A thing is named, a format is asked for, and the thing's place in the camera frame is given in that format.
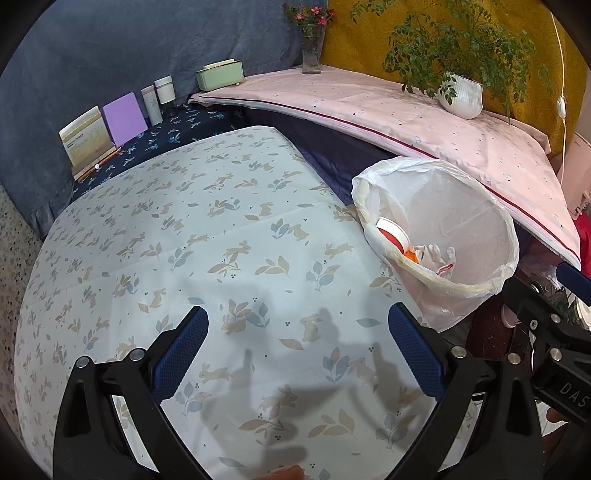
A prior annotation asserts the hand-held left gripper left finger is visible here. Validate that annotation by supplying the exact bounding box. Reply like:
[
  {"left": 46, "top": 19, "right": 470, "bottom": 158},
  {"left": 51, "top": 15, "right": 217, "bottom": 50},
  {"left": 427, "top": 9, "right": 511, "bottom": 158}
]
[{"left": 53, "top": 305, "right": 209, "bottom": 480}]

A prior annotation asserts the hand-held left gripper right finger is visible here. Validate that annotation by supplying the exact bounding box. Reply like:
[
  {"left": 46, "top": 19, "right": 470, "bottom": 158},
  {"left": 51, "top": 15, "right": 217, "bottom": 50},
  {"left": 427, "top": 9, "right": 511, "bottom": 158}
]
[{"left": 388, "top": 302, "right": 546, "bottom": 480}]

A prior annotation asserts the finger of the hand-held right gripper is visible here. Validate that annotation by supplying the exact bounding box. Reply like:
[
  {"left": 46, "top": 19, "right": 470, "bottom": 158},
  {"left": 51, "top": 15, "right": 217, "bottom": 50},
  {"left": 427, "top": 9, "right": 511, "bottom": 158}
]
[
  {"left": 555, "top": 262, "right": 591, "bottom": 308},
  {"left": 501, "top": 274, "right": 591, "bottom": 365}
]

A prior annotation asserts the white tissue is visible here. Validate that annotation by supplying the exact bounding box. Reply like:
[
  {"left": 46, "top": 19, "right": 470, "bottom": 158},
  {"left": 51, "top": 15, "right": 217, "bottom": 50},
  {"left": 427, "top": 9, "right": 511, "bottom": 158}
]
[{"left": 413, "top": 244, "right": 458, "bottom": 278}]

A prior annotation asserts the bin with white plastic bag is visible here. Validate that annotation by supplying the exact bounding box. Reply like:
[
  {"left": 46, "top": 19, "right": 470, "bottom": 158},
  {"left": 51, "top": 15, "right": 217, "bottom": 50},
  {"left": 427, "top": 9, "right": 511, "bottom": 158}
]
[{"left": 352, "top": 156, "right": 520, "bottom": 333}]

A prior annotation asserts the red and white paper cup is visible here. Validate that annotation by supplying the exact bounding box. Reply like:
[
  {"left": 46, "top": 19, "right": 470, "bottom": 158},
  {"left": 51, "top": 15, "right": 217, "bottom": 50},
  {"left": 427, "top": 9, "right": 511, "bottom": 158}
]
[{"left": 375, "top": 218, "right": 411, "bottom": 254}]

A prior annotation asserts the person's left hand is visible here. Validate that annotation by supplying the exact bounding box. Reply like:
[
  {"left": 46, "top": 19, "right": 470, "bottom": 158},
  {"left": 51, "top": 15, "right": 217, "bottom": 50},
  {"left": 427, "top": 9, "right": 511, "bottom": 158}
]
[{"left": 256, "top": 465, "right": 305, "bottom": 480}]

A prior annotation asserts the jug with white lid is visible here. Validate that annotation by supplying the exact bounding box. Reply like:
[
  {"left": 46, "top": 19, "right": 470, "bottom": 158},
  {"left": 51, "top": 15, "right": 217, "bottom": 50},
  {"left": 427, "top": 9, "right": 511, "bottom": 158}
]
[{"left": 573, "top": 295, "right": 591, "bottom": 330}]

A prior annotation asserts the red cloth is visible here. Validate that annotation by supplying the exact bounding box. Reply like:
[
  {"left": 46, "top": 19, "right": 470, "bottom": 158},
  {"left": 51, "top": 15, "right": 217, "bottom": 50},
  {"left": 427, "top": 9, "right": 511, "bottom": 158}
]
[{"left": 575, "top": 215, "right": 591, "bottom": 278}]

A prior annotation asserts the white appliance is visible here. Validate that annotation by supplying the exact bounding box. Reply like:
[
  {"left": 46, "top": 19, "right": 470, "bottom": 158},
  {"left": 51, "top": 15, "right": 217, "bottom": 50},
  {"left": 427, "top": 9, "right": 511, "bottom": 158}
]
[{"left": 556, "top": 131, "right": 591, "bottom": 217}]

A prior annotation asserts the green plant in white pot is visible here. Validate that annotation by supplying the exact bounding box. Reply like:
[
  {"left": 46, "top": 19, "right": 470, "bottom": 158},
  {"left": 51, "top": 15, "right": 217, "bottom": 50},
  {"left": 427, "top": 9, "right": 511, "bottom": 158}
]
[{"left": 351, "top": 0, "right": 555, "bottom": 121}]

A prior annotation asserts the dark purple cloth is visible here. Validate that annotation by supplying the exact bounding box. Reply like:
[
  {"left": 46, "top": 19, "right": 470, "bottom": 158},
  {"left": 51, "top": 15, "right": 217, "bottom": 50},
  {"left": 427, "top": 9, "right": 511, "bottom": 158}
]
[{"left": 252, "top": 108, "right": 393, "bottom": 204}]

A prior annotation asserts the dark blue floral cloth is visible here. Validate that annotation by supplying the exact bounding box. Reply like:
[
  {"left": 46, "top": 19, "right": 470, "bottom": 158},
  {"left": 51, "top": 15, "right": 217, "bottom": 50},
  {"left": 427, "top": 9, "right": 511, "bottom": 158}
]
[{"left": 71, "top": 104, "right": 232, "bottom": 199}]

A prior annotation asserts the beige desk calendar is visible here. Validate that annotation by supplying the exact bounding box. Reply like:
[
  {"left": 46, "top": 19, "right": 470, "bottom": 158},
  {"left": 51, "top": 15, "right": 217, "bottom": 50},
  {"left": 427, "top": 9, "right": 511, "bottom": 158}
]
[{"left": 59, "top": 106, "right": 122, "bottom": 182}]

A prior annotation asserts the purple card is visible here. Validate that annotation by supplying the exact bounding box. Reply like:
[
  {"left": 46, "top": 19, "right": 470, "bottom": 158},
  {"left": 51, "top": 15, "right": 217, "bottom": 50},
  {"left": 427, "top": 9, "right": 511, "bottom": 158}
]
[{"left": 102, "top": 92, "right": 149, "bottom": 147}]

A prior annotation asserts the grey cosmetic tube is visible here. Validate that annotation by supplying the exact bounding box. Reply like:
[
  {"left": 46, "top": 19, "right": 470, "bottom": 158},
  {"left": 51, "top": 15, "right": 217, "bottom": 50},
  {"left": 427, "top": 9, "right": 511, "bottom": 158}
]
[{"left": 141, "top": 85, "right": 162, "bottom": 125}]

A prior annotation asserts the pink patterned cloth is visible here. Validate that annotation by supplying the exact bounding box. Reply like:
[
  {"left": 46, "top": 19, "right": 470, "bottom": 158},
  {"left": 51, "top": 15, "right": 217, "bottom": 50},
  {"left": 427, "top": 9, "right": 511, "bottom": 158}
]
[{"left": 187, "top": 65, "right": 583, "bottom": 271}]

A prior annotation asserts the white cosmetic jar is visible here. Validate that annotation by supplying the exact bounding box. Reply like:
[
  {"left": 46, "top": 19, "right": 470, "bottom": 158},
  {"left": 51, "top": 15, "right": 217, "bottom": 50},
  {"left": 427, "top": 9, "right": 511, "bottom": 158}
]
[{"left": 154, "top": 76, "right": 175, "bottom": 104}]

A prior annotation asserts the pale green tissue box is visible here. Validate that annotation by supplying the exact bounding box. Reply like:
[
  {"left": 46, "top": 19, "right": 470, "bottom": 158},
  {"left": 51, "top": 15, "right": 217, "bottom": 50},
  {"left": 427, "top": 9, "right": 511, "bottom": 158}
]
[{"left": 195, "top": 59, "right": 245, "bottom": 92}]

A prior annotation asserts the blue-grey backdrop cloth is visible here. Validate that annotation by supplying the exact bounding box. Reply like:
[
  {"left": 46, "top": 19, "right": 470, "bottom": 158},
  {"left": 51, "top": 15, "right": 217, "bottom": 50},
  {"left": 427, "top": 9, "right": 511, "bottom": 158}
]
[{"left": 0, "top": 0, "right": 331, "bottom": 236}]

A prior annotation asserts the glass vase with red flowers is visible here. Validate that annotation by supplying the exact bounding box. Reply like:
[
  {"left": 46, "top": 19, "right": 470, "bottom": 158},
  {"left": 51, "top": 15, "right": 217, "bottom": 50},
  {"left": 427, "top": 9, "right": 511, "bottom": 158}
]
[{"left": 283, "top": 4, "right": 337, "bottom": 75}]

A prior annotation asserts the mustard yellow cloth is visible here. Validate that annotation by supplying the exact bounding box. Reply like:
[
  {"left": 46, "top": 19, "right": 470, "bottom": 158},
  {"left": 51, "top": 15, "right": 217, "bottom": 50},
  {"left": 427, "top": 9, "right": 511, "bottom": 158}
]
[{"left": 321, "top": 0, "right": 591, "bottom": 158}]

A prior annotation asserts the white cable with switch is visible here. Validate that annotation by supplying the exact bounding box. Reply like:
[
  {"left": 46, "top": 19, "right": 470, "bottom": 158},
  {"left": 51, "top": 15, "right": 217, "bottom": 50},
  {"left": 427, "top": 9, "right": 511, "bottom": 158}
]
[{"left": 549, "top": 11, "right": 571, "bottom": 160}]

